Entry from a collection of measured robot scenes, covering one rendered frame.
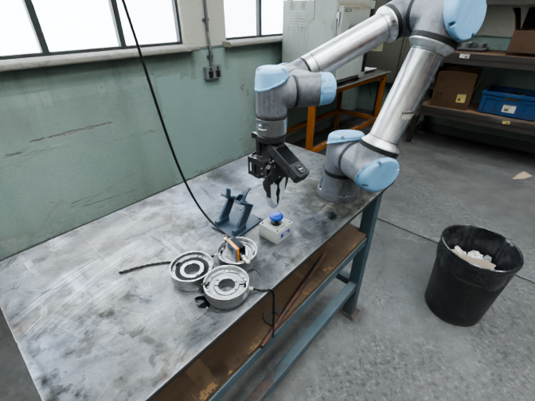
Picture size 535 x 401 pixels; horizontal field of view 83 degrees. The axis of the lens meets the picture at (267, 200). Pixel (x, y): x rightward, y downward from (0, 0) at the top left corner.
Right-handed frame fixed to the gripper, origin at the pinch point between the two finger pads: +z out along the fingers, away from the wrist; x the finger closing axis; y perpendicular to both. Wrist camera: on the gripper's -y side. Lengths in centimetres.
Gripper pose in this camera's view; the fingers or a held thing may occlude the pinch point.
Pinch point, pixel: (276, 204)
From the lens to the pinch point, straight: 84.4
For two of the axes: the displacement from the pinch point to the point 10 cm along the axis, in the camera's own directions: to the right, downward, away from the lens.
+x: -6.7, 4.0, -6.3
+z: 0.0, 8.4, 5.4
